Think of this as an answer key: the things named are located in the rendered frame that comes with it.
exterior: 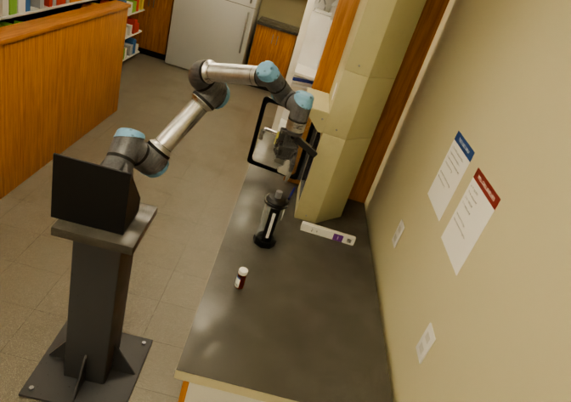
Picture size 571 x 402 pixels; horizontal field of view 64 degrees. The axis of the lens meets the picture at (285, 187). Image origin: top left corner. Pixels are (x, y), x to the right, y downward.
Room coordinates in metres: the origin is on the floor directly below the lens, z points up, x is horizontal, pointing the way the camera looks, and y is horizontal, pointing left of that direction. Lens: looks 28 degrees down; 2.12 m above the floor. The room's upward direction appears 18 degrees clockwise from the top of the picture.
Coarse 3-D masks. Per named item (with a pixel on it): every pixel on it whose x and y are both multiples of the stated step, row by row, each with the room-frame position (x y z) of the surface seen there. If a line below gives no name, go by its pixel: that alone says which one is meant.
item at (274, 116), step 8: (272, 104) 2.32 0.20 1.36; (264, 112) 2.33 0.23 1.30; (272, 112) 2.32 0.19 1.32; (280, 112) 2.32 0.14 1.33; (288, 112) 2.31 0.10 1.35; (264, 120) 2.33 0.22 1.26; (272, 120) 2.32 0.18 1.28; (280, 120) 2.32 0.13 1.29; (264, 128) 2.32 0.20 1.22; (272, 128) 2.32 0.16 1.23; (264, 136) 2.32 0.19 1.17; (272, 136) 2.32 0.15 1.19; (304, 136) 2.30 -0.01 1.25; (256, 144) 2.33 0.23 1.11; (264, 144) 2.32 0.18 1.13; (272, 144) 2.32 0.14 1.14; (256, 152) 2.33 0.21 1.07; (264, 152) 2.32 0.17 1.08; (272, 152) 2.32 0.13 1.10; (256, 160) 2.32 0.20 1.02; (264, 160) 2.32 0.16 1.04; (272, 160) 2.32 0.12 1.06; (296, 160) 2.30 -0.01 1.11; (296, 168) 2.30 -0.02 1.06
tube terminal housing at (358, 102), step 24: (336, 72) 2.27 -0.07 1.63; (336, 96) 1.99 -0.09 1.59; (360, 96) 2.00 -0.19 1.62; (384, 96) 2.12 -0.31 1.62; (336, 120) 1.99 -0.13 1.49; (360, 120) 2.04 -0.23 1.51; (336, 144) 2.00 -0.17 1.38; (360, 144) 2.09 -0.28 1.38; (312, 168) 1.99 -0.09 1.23; (336, 168) 2.01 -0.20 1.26; (312, 192) 1.99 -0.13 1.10; (336, 192) 2.06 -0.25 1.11; (312, 216) 2.00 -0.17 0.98; (336, 216) 2.12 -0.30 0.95
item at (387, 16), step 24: (360, 0) 2.28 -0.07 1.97; (384, 0) 2.00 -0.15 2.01; (408, 0) 2.05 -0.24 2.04; (360, 24) 1.99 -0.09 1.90; (384, 24) 2.00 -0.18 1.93; (408, 24) 2.10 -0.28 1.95; (360, 48) 1.99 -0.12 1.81; (384, 48) 2.02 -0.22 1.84; (360, 72) 2.00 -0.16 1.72; (384, 72) 2.07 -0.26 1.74
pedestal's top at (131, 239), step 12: (144, 204) 1.71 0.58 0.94; (144, 216) 1.62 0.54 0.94; (60, 228) 1.38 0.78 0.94; (72, 228) 1.40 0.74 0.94; (84, 228) 1.43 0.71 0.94; (132, 228) 1.52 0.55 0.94; (144, 228) 1.54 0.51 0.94; (72, 240) 1.38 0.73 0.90; (84, 240) 1.38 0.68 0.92; (96, 240) 1.39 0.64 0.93; (108, 240) 1.40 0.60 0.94; (120, 240) 1.42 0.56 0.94; (132, 240) 1.44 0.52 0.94; (132, 252) 1.40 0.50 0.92
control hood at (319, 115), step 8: (312, 88) 2.30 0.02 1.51; (320, 96) 2.21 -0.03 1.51; (328, 96) 2.25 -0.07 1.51; (320, 104) 2.09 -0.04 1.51; (328, 104) 2.12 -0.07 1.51; (312, 112) 1.99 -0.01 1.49; (320, 112) 1.99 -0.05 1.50; (328, 112) 2.00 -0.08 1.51; (312, 120) 1.99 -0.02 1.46; (320, 120) 1.99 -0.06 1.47; (320, 128) 1.99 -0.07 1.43
